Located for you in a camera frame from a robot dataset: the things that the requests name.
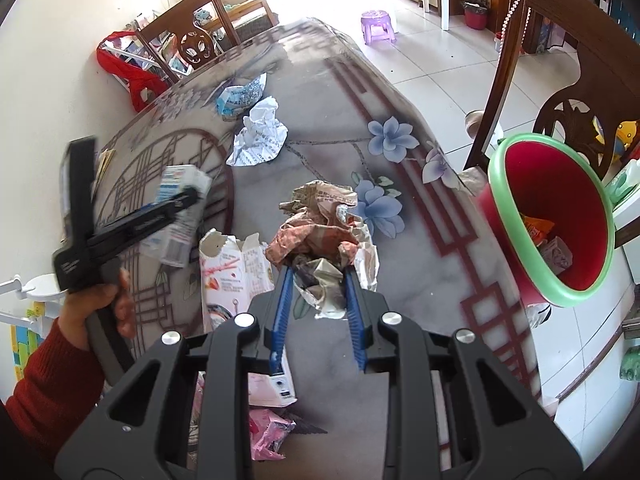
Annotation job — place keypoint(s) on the metal bowl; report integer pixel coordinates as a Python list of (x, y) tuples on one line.
[(475, 122)]

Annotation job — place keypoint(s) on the brown printed paper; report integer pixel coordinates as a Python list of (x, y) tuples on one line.
[(320, 235)]

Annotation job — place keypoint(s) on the colourful block panel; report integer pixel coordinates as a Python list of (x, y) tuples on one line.
[(27, 350)]

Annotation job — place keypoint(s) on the stack of books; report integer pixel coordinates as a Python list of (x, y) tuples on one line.
[(104, 165)]

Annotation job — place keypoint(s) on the orange snack wrapper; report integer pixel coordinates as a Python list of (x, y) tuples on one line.
[(535, 230)]

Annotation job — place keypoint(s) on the red bin with green rim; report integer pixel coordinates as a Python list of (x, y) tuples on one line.
[(560, 185)]

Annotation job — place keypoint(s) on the person's left hand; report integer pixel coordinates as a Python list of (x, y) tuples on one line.
[(85, 310)]

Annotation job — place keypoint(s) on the small white carton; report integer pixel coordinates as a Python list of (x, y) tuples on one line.
[(556, 255)]

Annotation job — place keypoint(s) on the blue white packet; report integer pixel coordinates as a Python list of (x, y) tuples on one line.
[(240, 97)]

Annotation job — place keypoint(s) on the pink wrapper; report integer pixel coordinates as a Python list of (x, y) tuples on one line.
[(267, 432)]

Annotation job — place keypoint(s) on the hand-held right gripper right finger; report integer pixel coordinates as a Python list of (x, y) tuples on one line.
[(355, 320)]

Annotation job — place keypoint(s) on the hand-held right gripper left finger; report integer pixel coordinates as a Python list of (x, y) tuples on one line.
[(280, 320)]

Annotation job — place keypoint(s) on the white blue milk carton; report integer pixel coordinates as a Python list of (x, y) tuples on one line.
[(177, 240)]

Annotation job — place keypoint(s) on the small red floor bin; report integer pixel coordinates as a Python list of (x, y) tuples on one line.
[(476, 15)]

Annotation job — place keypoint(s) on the yellow toy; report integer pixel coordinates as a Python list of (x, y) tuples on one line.
[(625, 135)]

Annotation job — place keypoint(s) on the wooden sofa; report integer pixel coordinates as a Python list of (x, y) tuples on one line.
[(250, 10)]

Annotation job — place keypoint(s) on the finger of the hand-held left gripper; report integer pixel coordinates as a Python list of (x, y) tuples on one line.
[(145, 220)]

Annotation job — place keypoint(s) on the carved wooden chair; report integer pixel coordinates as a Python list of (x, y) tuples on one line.
[(575, 35), (175, 20)]

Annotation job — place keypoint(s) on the red bag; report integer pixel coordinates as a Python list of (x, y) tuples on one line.
[(130, 72)]

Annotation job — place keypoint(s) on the pale green bottle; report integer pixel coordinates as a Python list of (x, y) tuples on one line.
[(622, 182)]

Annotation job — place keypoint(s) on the torn white carton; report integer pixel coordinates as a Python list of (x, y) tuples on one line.
[(230, 275)]

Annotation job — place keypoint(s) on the white paper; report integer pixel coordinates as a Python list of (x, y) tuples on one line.
[(257, 135)]

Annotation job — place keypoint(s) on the white plastic frame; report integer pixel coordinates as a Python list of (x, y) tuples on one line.
[(25, 295)]

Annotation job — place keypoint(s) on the purple plastic stool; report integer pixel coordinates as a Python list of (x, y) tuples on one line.
[(378, 25)]

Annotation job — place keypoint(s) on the white fridge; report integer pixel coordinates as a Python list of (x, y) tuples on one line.
[(629, 240)]

